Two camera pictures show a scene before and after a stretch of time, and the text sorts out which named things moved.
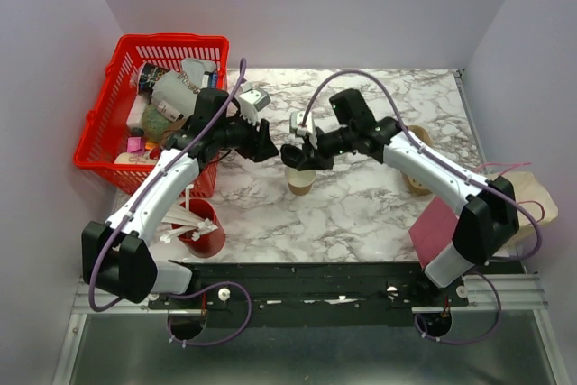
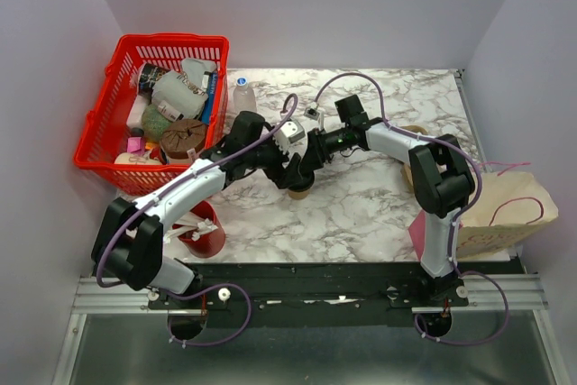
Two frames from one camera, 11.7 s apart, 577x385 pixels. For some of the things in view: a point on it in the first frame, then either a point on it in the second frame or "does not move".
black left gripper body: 241,136 to 278,173
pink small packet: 135,145 does not move
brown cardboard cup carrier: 416,185 does not move
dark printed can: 148,75 does not move
